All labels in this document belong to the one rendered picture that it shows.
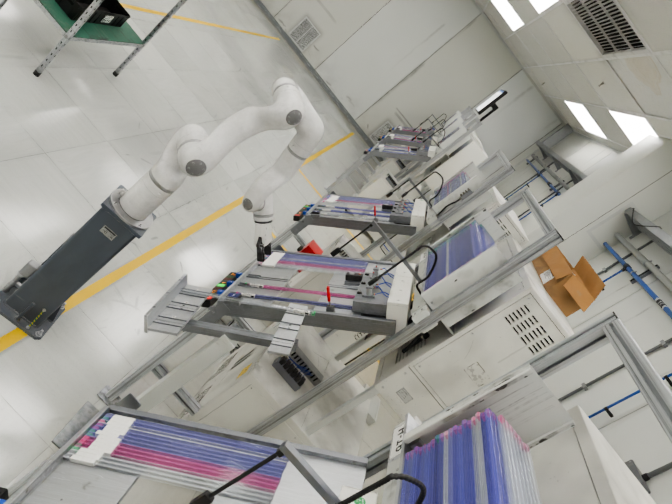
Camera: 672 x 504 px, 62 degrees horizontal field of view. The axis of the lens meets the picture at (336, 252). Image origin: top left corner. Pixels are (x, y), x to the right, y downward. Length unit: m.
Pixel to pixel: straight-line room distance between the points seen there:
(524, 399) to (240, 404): 1.47
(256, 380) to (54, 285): 0.90
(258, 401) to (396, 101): 8.85
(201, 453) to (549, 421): 0.81
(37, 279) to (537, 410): 1.94
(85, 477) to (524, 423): 0.99
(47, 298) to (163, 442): 1.18
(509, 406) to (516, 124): 9.73
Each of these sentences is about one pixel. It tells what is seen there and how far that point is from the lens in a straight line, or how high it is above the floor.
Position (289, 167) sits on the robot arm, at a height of 1.26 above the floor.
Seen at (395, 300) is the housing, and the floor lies 1.28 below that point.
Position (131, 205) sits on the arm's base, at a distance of 2.23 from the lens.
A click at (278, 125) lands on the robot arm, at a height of 1.38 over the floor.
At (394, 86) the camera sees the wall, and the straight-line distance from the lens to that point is 10.79.
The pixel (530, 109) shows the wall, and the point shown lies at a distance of 10.86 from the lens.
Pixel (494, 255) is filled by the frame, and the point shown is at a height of 1.69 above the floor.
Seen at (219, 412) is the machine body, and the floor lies 0.37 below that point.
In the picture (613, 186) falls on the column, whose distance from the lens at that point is 5.37.
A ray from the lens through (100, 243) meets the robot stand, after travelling 2.32.
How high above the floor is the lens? 1.92
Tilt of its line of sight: 19 degrees down
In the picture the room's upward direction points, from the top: 53 degrees clockwise
